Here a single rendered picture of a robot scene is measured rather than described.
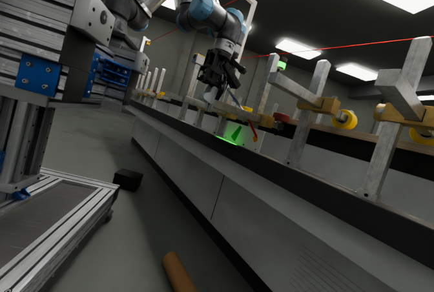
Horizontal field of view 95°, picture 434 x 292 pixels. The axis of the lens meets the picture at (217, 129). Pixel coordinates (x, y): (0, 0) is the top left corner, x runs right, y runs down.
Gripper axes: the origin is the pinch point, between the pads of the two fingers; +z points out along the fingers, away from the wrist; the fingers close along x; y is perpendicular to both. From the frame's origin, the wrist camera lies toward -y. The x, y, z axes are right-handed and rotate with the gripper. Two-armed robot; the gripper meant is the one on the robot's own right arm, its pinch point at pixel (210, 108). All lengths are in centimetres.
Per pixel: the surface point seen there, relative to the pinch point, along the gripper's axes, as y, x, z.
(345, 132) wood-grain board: -46, 29, -7
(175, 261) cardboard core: -15, -11, 74
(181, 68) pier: -244, -636, -139
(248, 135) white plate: -26.6, -2.2, 5.8
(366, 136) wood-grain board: -46, 36, -8
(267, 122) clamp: -27.5, 5.0, -2.5
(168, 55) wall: -198, -673, -168
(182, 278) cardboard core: -14, -2, 74
